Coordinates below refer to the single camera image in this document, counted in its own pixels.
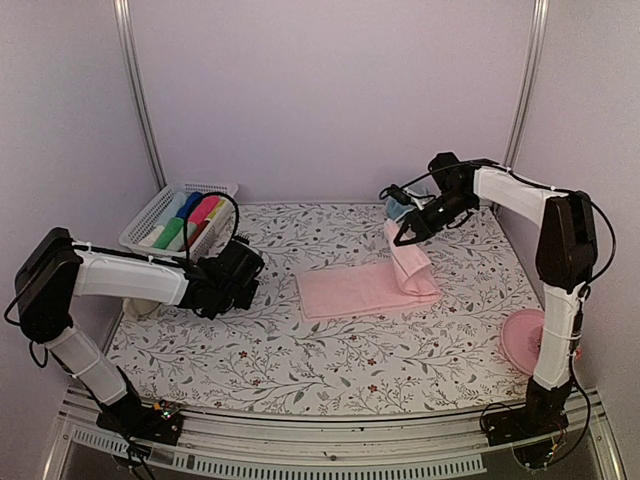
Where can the pink plate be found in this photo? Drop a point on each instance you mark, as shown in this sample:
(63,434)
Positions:
(520,339)

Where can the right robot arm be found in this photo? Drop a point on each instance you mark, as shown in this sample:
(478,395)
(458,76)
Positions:
(565,257)

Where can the light blue rolled towel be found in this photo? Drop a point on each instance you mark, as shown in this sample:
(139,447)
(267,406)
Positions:
(172,208)

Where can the grey green rolled towel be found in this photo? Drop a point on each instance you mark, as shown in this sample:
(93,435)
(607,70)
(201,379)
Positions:
(177,243)

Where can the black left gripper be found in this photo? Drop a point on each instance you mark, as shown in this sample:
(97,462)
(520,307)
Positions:
(247,294)

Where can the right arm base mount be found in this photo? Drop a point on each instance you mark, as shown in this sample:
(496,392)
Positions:
(503,424)

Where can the pink towel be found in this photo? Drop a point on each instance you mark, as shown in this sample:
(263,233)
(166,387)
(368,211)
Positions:
(205,207)
(403,281)

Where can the yellow rolled towel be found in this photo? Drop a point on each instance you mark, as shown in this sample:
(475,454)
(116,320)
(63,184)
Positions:
(215,211)

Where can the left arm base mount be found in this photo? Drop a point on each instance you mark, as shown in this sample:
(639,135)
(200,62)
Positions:
(130,418)

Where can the cream mug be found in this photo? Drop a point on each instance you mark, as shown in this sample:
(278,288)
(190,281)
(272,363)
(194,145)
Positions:
(138,307)

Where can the white plastic basket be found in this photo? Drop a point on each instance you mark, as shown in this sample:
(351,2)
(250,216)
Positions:
(141,232)

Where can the dark blue rolled towel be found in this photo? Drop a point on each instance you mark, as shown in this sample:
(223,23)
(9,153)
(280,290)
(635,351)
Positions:
(189,205)

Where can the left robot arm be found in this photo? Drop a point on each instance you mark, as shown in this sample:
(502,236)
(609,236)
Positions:
(61,269)

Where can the floral tablecloth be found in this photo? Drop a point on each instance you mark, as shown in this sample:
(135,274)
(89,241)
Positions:
(268,359)

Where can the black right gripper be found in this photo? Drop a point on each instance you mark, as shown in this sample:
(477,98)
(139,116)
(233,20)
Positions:
(415,218)

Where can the pink rolled towel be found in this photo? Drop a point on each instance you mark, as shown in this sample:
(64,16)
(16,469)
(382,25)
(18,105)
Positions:
(205,207)

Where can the front aluminium rail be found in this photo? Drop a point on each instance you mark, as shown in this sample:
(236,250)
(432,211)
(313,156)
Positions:
(220,444)

